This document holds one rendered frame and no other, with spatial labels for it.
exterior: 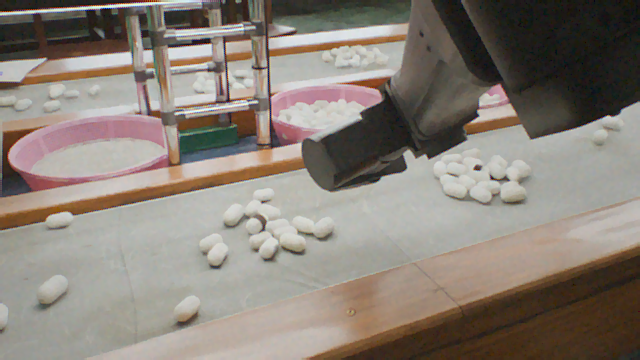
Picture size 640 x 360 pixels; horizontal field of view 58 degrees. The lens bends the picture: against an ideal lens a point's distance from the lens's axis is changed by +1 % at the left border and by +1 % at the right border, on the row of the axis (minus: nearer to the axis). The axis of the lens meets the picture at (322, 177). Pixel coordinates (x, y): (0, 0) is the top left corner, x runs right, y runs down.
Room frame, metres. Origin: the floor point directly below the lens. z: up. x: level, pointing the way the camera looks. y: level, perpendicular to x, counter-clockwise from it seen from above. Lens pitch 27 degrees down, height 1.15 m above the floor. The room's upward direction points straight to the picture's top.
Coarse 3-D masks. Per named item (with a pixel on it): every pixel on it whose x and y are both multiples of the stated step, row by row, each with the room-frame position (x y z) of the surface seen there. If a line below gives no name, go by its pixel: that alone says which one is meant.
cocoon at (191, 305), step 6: (186, 300) 0.49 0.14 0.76; (192, 300) 0.49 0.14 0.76; (198, 300) 0.50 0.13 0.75; (180, 306) 0.48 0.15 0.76; (186, 306) 0.48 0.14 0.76; (192, 306) 0.49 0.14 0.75; (198, 306) 0.49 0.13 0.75; (174, 312) 0.48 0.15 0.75; (180, 312) 0.48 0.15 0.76; (186, 312) 0.48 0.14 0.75; (192, 312) 0.48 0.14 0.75; (180, 318) 0.47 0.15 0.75; (186, 318) 0.48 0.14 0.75
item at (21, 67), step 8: (0, 64) 1.37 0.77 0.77; (8, 64) 1.37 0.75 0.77; (16, 64) 1.37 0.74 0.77; (24, 64) 1.37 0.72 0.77; (32, 64) 1.37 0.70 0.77; (0, 72) 1.29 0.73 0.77; (8, 72) 1.30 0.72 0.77; (16, 72) 1.30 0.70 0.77; (24, 72) 1.30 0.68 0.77; (0, 80) 1.26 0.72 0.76; (8, 80) 1.26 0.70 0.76; (16, 80) 1.26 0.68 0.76
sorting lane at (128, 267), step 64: (512, 128) 1.03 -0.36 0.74; (192, 192) 0.77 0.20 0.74; (320, 192) 0.77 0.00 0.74; (384, 192) 0.77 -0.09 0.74; (576, 192) 0.77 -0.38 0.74; (0, 256) 0.60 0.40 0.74; (64, 256) 0.60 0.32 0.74; (128, 256) 0.60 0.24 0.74; (192, 256) 0.60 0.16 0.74; (256, 256) 0.60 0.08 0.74; (320, 256) 0.60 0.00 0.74; (384, 256) 0.60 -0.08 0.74; (64, 320) 0.48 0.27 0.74; (128, 320) 0.48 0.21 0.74; (192, 320) 0.48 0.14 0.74
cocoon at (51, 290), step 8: (48, 280) 0.52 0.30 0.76; (56, 280) 0.52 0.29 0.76; (64, 280) 0.53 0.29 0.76; (40, 288) 0.51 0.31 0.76; (48, 288) 0.51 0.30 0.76; (56, 288) 0.52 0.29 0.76; (64, 288) 0.52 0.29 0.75; (40, 296) 0.50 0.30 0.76; (48, 296) 0.50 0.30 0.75; (56, 296) 0.51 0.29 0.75
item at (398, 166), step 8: (392, 160) 0.58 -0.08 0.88; (400, 160) 0.63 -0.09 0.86; (376, 168) 0.58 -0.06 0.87; (384, 168) 0.62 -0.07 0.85; (392, 168) 0.62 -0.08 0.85; (400, 168) 0.62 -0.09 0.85; (360, 176) 0.60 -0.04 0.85; (368, 176) 0.60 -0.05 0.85; (376, 176) 0.61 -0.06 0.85; (344, 184) 0.59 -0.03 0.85
